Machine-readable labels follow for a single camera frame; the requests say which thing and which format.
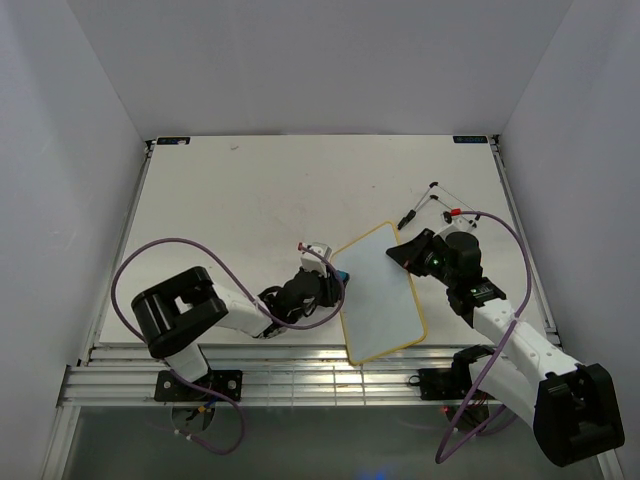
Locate yellow framed small whiteboard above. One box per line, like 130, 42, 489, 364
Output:
331, 222, 428, 366

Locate aluminium frame rails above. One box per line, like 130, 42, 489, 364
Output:
39, 139, 626, 480

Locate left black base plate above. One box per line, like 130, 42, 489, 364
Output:
153, 370, 243, 403

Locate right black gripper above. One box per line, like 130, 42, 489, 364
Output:
386, 228, 457, 287

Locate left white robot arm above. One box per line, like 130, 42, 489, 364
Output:
131, 266, 350, 400

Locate left blue corner label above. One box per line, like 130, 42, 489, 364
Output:
155, 137, 191, 146

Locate right blue corner label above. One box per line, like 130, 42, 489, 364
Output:
452, 135, 489, 144

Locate blue corner label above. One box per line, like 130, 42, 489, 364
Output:
155, 137, 191, 146
452, 135, 489, 144

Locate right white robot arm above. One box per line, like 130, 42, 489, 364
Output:
386, 229, 625, 467

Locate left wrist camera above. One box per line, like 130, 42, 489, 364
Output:
298, 242, 332, 276

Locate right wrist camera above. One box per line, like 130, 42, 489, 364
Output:
437, 211, 476, 240

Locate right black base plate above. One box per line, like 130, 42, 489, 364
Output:
407, 368, 474, 401

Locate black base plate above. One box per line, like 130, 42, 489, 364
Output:
407, 368, 474, 401
153, 370, 243, 403

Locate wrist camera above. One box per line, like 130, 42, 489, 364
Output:
298, 242, 332, 276
437, 211, 476, 240

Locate wire whiteboard stand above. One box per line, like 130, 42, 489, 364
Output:
396, 181, 473, 231

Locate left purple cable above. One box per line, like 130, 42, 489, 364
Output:
110, 237, 346, 455

